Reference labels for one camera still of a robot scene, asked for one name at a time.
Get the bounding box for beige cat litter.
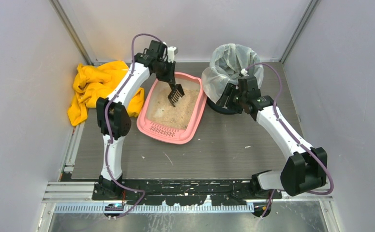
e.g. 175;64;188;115
148;89;199;130

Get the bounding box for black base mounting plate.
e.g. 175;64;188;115
92;178;282;206

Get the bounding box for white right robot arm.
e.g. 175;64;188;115
216;76;327;196

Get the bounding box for aluminium rail frame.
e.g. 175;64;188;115
36;119;339;232

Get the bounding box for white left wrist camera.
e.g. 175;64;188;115
167;46;178;63

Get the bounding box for white plastic bin liner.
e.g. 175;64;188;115
201;43;264;103

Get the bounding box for black trash bin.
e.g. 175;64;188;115
207;98;238;115

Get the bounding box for black litter scoop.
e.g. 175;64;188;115
167;84;185;107

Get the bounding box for yellow cloth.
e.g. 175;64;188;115
67;60;129;127

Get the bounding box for pink litter box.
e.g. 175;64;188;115
137;72;207;145

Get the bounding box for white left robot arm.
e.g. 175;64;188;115
92;40;184;200

